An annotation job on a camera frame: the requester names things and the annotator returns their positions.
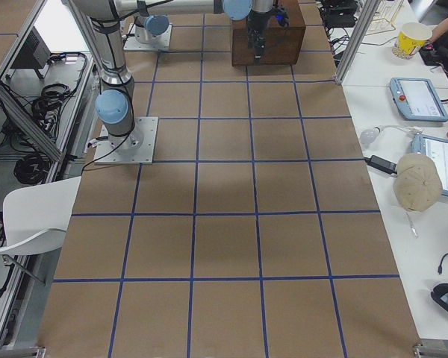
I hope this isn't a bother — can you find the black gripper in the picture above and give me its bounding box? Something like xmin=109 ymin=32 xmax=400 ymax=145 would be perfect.
xmin=246 ymin=10 xmax=271 ymax=60

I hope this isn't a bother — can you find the brown wooden drawer box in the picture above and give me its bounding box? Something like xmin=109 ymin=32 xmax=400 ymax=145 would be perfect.
xmin=223 ymin=1 xmax=306 ymax=66

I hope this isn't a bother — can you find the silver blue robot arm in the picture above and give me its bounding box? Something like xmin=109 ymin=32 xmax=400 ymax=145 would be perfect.
xmin=68 ymin=0 xmax=288 ymax=107

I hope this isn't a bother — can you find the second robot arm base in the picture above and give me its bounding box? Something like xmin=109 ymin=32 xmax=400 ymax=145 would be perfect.
xmin=124 ymin=15 xmax=172 ymax=52

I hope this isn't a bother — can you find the white light bulb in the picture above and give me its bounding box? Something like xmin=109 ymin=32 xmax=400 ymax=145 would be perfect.
xmin=359 ymin=127 xmax=382 ymax=147

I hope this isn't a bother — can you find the yellow popcorn bucket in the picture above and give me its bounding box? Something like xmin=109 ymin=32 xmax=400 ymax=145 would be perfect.
xmin=392 ymin=22 xmax=432 ymax=59

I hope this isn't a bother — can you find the black power adapter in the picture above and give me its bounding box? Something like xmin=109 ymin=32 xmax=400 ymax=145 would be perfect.
xmin=364 ymin=155 xmax=397 ymax=175

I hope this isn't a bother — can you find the blue teach pendant tablet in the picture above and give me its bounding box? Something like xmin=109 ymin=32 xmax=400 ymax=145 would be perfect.
xmin=389 ymin=78 xmax=448 ymax=122

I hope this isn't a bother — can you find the beige baseball cap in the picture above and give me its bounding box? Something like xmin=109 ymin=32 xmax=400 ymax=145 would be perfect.
xmin=393 ymin=153 xmax=443 ymax=212

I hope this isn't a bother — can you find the white plastic chair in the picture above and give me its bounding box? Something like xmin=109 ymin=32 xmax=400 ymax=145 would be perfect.
xmin=0 ymin=176 xmax=81 ymax=256

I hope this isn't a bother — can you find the gold wire rack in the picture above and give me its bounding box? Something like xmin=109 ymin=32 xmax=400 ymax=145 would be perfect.
xmin=367 ymin=0 xmax=403 ymax=35

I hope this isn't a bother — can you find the square metal base plate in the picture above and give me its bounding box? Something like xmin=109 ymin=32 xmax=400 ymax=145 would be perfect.
xmin=93 ymin=116 xmax=158 ymax=165

